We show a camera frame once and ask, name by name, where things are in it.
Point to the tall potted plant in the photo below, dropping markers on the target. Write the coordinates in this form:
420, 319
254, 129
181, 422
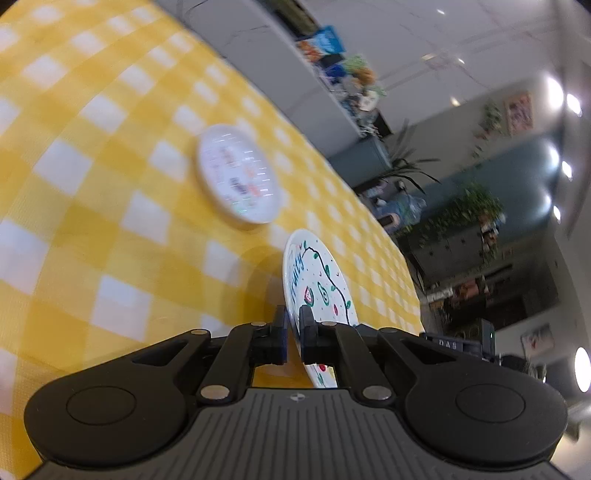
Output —
400, 165

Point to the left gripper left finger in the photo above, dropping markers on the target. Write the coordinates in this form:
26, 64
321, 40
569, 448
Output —
238, 355

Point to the grey tv cabinet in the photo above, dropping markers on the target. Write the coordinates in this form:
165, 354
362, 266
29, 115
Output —
253, 42

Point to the yellow checkered tablecloth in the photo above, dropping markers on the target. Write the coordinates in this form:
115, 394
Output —
108, 240

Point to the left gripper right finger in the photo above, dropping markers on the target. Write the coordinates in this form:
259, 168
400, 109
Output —
341, 347

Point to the blue snack bag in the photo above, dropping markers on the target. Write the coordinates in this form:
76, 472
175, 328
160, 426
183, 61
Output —
325, 42

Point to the large white fruit plate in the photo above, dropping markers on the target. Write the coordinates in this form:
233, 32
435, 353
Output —
312, 277

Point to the small white patterned plate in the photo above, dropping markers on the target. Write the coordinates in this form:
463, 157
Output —
237, 175

